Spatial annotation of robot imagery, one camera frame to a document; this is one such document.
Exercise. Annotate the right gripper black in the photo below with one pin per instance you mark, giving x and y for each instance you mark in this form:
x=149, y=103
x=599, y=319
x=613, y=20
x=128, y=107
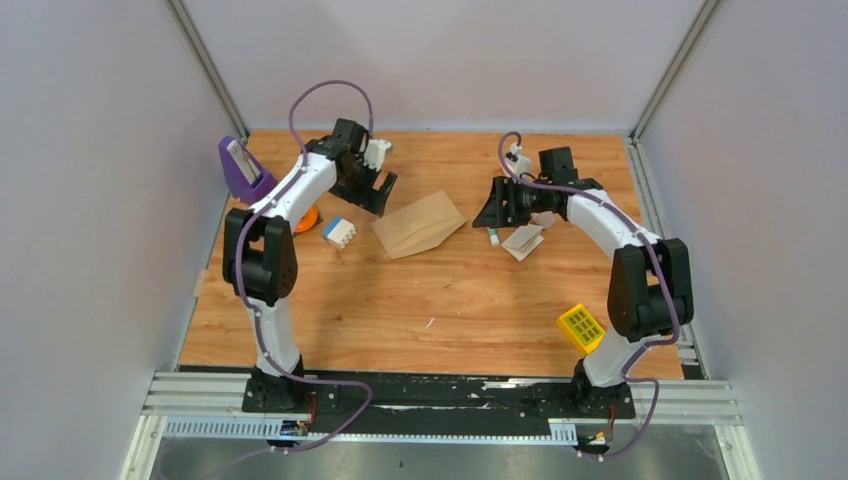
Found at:
x=494, y=214

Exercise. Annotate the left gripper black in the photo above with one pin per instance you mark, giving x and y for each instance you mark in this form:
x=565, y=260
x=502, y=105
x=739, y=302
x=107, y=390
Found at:
x=375, y=202

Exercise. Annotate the beige letter paper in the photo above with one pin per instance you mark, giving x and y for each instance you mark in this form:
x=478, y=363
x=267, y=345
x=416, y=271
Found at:
x=523, y=241

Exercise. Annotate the brown paper envelope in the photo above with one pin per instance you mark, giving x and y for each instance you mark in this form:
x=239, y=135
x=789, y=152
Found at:
x=418, y=227

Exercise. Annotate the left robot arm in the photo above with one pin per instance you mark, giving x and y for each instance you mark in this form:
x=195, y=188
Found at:
x=260, y=262

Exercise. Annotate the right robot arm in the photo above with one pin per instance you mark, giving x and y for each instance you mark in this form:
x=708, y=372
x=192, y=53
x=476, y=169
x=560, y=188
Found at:
x=650, y=295

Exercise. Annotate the green white glue stick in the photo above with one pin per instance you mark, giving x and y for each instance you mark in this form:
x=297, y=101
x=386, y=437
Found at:
x=493, y=237

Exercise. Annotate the blue white toy block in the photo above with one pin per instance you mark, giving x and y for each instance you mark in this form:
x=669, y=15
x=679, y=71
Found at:
x=339, y=232

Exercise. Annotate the pink cylindrical tube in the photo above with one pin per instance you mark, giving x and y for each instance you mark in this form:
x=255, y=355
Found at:
x=545, y=220

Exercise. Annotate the purple holder stand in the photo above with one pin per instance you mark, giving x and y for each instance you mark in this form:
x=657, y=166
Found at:
x=247, y=179

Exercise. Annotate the yellow toy block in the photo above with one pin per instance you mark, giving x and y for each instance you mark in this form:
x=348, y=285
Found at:
x=581, y=328

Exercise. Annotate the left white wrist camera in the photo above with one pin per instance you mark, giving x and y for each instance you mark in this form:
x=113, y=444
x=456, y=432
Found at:
x=376, y=152

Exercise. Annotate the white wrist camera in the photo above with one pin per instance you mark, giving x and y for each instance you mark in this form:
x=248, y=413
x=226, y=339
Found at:
x=520, y=162
x=376, y=152

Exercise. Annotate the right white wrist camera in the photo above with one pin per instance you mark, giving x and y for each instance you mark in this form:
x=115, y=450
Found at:
x=520, y=162

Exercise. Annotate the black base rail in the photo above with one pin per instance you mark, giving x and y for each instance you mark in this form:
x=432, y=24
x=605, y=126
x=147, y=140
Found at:
x=432, y=405

